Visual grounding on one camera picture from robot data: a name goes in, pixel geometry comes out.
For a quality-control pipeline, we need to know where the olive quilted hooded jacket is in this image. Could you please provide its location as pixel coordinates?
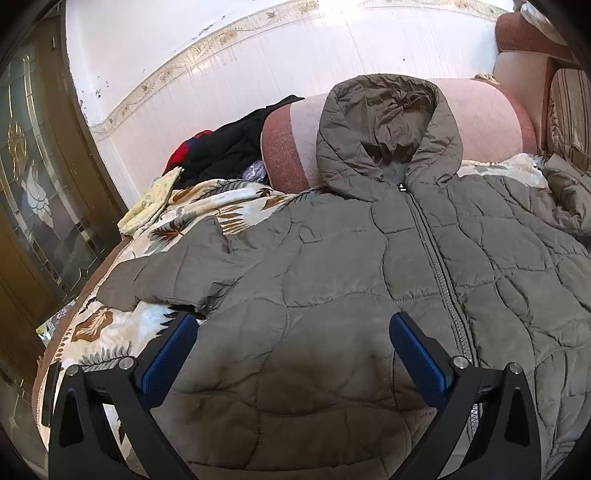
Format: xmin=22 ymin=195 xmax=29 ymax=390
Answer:
xmin=98 ymin=75 xmax=590 ymax=479

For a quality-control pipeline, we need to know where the leaf-patterned bed blanket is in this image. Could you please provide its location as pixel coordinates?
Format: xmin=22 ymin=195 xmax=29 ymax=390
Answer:
xmin=38 ymin=154 xmax=551 ymax=467

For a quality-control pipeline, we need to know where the wooden stained-glass door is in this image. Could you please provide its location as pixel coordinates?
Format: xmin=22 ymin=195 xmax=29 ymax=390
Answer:
xmin=1 ymin=1 xmax=123 ymax=479

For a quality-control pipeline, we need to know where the yellow floral cloth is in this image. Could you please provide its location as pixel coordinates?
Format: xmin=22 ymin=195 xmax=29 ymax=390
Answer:
xmin=117 ymin=167 xmax=182 ymax=238

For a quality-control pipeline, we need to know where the red garment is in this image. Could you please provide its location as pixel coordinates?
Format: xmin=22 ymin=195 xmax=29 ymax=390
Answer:
xmin=163 ymin=130 xmax=212 ymax=175

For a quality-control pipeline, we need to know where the pink cylindrical bolster pillow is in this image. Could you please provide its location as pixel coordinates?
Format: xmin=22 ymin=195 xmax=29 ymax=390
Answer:
xmin=260 ymin=79 xmax=538 ymax=193

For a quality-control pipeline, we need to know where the black garment pile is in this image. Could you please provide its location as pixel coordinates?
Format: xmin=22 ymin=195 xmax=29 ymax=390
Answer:
xmin=173 ymin=95 xmax=303 ymax=189

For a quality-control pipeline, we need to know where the striped floral cushion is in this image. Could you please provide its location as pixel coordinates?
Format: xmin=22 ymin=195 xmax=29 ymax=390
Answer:
xmin=547 ymin=68 xmax=590 ymax=172

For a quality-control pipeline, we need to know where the pink brown headboard cushion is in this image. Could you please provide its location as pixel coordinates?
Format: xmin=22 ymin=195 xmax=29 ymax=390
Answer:
xmin=493 ymin=12 xmax=581 ymax=152

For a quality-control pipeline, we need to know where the cream cloth on headboard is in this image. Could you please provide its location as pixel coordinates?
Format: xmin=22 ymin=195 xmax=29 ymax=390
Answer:
xmin=517 ymin=1 xmax=567 ymax=46

